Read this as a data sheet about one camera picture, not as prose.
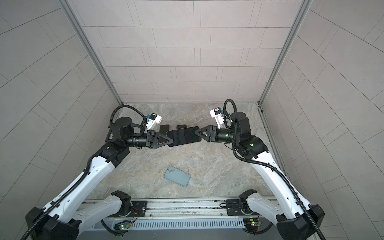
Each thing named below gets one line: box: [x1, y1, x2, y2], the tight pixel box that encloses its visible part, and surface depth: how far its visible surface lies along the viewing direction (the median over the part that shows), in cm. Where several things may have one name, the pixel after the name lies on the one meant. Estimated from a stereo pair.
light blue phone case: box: [163, 166, 191, 187], surface depth 84 cm
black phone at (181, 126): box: [176, 124, 187, 129], surface depth 104 cm
